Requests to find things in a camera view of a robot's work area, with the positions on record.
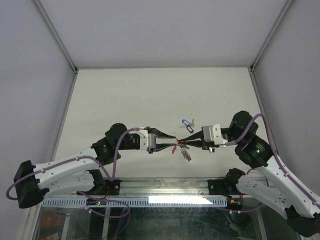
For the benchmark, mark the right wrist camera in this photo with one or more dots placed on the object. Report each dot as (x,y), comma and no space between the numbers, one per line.
(213,134)

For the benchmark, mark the white slotted cable duct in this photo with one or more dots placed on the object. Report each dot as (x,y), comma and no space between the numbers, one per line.
(136,202)

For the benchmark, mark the left aluminium frame post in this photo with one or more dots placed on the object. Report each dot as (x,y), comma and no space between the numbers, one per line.
(38,5)

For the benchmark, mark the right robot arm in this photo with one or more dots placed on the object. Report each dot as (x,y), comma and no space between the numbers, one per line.
(291,199)

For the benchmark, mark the aluminium frame post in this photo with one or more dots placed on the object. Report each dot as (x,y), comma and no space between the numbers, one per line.
(272,33)
(38,5)

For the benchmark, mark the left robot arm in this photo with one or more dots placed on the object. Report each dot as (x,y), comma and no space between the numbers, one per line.
(83,172)

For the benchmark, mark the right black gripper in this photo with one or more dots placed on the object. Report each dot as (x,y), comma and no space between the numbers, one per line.
(204,145)

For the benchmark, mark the red tagged key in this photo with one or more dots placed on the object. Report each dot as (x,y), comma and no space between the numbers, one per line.
(174,149)

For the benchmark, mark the right aluminium frame post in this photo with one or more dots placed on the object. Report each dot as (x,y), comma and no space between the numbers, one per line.
(272,33)

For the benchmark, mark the blue tagged key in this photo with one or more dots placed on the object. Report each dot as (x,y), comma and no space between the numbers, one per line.
(186,123)

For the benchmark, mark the aluminium mounting rail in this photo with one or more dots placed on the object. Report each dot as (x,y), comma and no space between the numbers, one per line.
(131,187)

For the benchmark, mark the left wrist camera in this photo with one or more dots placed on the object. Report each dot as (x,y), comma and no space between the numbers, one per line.
(147,138)

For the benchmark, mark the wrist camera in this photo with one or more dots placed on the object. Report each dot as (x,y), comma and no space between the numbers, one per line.
(147,138)
(213,134)

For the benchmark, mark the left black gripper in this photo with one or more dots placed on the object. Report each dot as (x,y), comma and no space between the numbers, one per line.
(158,134)

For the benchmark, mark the keyring with yellow handle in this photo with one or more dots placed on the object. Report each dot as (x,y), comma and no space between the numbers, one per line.
(184,150)

